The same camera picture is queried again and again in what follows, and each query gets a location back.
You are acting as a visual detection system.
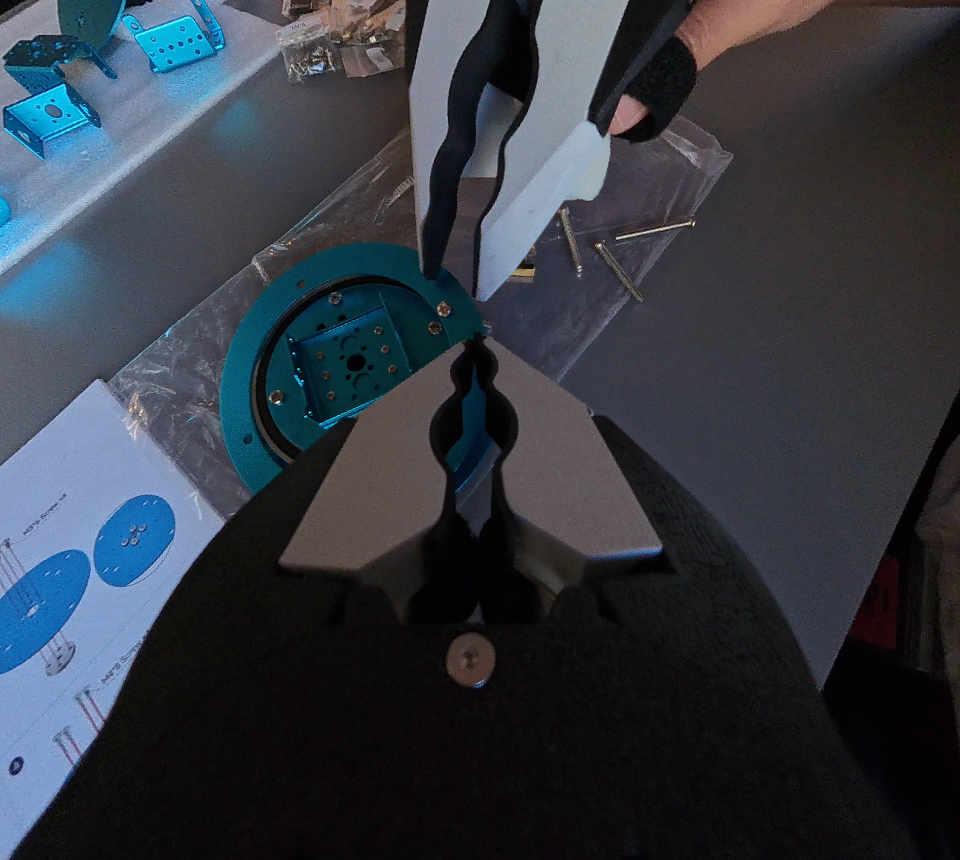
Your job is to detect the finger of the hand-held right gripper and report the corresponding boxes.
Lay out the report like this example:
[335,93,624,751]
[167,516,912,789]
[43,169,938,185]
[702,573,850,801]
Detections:
[472,0,652,303]
[407,0,500,279]

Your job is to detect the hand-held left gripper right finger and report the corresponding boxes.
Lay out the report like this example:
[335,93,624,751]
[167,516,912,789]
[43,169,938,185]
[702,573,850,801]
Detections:
[474,335,663,624]

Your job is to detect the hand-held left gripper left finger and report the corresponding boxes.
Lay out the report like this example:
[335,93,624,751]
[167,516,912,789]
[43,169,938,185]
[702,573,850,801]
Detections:
[279,341,481,624]

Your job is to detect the round bearing with blue bracket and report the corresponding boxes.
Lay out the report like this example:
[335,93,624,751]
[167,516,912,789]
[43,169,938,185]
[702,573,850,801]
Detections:
[258,282,451,463]

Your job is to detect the large clear plastic bag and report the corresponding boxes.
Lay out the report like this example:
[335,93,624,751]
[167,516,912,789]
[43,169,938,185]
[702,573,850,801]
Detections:
[108,117,735,523]

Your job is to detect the teal metal ring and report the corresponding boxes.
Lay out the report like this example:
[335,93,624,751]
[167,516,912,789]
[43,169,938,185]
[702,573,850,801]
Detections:
[219,242,502,501]

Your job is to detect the grey desk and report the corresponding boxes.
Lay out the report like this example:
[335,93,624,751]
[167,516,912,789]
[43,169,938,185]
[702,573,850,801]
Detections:
[0,0,960,688]

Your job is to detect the pile of small hardware bags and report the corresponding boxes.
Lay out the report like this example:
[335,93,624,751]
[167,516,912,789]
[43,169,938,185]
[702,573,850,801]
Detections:
[273,0,421,84]

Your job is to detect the white foam sheet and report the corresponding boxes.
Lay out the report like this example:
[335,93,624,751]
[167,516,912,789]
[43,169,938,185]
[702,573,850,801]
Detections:
[0,0,267,276]

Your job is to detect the assembly manual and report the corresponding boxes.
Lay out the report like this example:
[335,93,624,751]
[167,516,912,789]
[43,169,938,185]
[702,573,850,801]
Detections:
[0,380,226,860]

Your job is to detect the wide blue U bracket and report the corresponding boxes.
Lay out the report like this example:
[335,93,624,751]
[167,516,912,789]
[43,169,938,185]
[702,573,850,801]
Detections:
[122,0,226,75]

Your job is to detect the blue flat-top bracket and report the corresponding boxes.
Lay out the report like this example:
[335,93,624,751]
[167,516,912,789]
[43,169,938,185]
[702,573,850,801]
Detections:
[3,35,117,92]

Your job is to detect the small blue servo bracket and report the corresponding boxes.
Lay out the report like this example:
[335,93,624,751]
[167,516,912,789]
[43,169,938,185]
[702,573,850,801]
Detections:
[2,83,102,159]

